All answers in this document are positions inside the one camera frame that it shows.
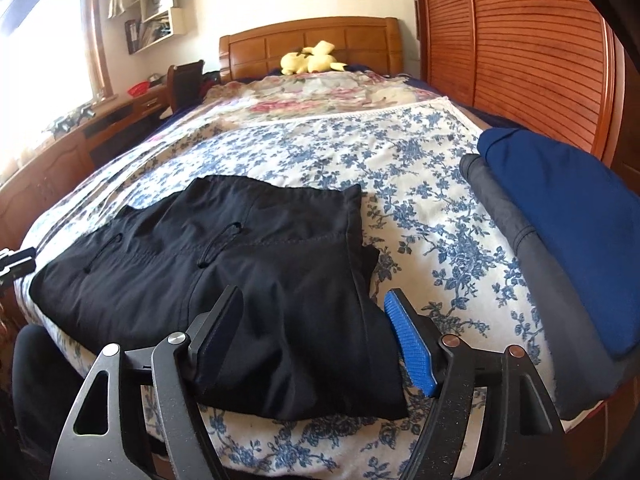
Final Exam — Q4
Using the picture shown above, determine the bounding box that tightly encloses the wooden desk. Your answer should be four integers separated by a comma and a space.
0, 82, 173, 261

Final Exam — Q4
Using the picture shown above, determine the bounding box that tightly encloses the wooden louvered wardrobe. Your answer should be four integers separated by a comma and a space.
410, 0, 640, 181

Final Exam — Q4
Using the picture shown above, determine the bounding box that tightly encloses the small desk ornament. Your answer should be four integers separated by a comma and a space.
47, 105, 97, 136

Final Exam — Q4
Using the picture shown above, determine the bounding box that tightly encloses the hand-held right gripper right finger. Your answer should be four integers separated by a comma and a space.
383, 287, 571, 480

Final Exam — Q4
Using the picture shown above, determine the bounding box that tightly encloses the grey folded garment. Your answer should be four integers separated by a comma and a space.
459, 152, 636, 421

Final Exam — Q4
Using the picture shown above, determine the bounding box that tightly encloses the window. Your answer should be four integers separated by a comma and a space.
0, 0, 113, 181

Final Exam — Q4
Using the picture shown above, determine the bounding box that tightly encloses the dark red garment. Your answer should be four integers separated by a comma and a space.
199, 72, 222, 103

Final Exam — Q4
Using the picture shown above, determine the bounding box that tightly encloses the white wall shelf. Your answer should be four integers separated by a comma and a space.
122, 0, 187, 56

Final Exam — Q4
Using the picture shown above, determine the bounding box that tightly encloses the dark navy coat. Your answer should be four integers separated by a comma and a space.
29, 175, 411, 421

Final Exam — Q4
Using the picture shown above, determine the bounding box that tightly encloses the pink floral quilt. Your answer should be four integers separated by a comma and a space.
200, 70, 451, 116

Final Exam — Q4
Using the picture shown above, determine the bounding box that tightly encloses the blue floral bed sheet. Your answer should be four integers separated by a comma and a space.
12, 97, 571, 480

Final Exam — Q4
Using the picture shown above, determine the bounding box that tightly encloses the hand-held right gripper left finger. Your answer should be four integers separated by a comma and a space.
50, 285, 246, 480

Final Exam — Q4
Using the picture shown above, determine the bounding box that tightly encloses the blue folded garment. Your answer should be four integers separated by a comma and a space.
476, 127, 640, 361

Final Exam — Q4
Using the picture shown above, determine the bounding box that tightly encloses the person's dark trouser leg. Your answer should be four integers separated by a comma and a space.
11, 325, 156, 480

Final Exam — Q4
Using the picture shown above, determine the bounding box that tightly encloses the yellow plush toy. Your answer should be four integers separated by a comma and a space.
280, 40, 348, 77

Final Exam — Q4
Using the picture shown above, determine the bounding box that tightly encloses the row of folders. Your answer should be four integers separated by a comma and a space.
124, 17, 173, 55

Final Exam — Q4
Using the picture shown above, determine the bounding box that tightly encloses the wooden chair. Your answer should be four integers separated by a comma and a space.
166, 60, 206, 113

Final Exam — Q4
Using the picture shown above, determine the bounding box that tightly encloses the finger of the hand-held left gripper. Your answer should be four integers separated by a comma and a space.
0, 246, 38, 282

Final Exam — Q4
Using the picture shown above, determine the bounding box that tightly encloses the wooden bed headboard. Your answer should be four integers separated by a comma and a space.
218, 16, 405, 83

